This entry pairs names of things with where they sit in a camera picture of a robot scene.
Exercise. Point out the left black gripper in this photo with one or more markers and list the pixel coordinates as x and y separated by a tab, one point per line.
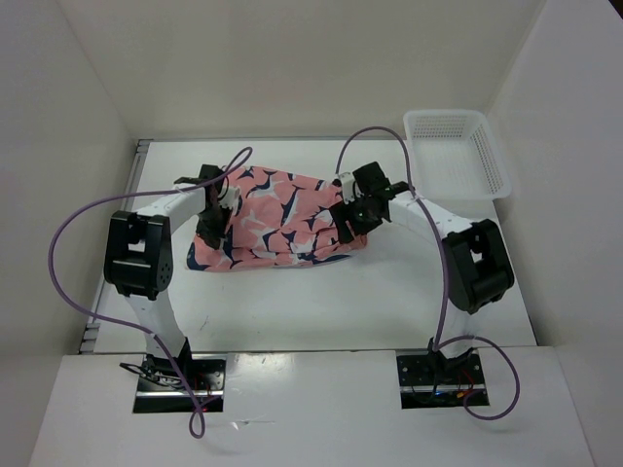
212	235

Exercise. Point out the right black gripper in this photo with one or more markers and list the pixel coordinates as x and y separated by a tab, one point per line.
342	212

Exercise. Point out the pink shark print shorts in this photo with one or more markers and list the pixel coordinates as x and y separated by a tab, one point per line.
282	220

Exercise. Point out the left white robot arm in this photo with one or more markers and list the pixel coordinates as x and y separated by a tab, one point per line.
139	259

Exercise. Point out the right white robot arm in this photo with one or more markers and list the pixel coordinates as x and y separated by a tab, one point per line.
476	269

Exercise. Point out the white plastic basket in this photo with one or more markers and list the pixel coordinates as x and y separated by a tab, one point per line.
455	155

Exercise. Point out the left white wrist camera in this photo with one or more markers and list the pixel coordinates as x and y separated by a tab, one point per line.
229	197

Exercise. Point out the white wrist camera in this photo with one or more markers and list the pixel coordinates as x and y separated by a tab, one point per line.
349	186
229	197

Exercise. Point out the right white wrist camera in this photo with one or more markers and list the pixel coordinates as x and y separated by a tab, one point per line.
349	186

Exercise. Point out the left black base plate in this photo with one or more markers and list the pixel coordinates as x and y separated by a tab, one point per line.
160	389

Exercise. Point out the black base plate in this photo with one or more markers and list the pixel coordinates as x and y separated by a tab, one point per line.
430	382
160	389

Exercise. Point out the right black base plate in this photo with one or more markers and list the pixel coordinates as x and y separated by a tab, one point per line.
430	382

